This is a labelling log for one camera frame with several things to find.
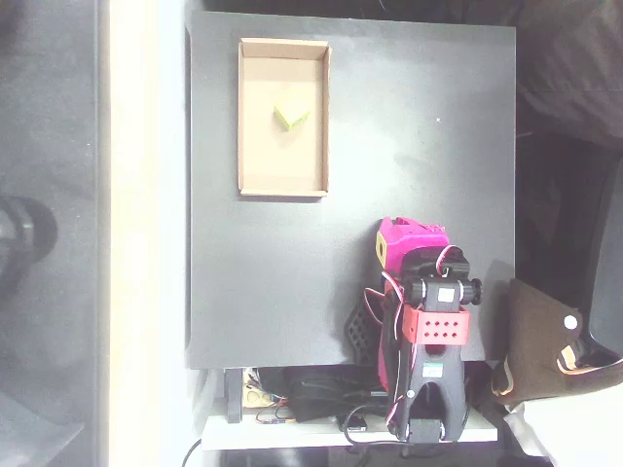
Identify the yellow-green cube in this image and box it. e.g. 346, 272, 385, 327
272, 98, 312, 133

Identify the black perforated arm base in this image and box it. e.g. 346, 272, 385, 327
343, 302, 384, 366

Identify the shallow cardboard box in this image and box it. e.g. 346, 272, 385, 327
237, 37, 333, 202

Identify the brown bag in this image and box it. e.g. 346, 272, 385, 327
489, 277, 623, 411

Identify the black pouch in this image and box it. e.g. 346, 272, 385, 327
284, 365, 390, 423

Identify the black chair part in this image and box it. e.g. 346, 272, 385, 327
581, 160, 623, 354

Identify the dark grey fabric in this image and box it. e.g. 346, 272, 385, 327
514, 0, 623, 153

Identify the black table clamp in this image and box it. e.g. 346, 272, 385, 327
224, 368, 244, 425

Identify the white cloth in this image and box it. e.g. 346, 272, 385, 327
503, 381, 623, 467

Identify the white shelf board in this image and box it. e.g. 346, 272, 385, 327
201, 412, 498, 451

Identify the black usb cable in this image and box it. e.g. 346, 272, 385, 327
343, 406, 471, 447

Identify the small electronics board with wires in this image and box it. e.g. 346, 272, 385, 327
241, 368, 296, 425

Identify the black floor cable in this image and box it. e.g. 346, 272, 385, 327
181, 437, 203, 467

